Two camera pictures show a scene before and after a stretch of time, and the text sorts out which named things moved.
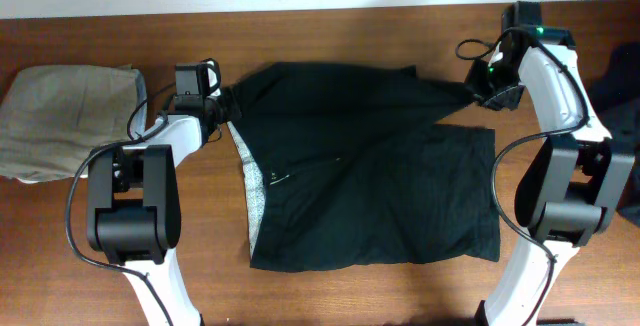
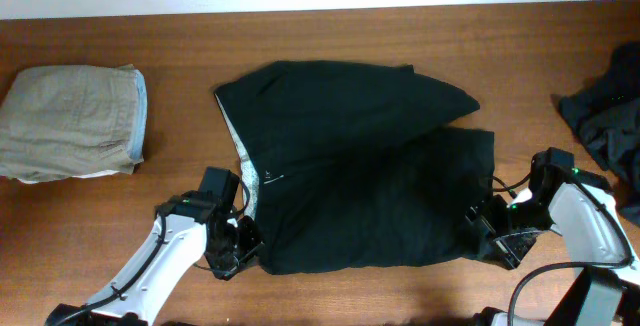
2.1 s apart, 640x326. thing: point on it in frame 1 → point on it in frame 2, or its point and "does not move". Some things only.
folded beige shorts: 53,118 does not move
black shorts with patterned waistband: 347,164 does not move
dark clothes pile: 614,105 does not move
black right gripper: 493,92 → 495,241
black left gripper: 220,111 → 245,245
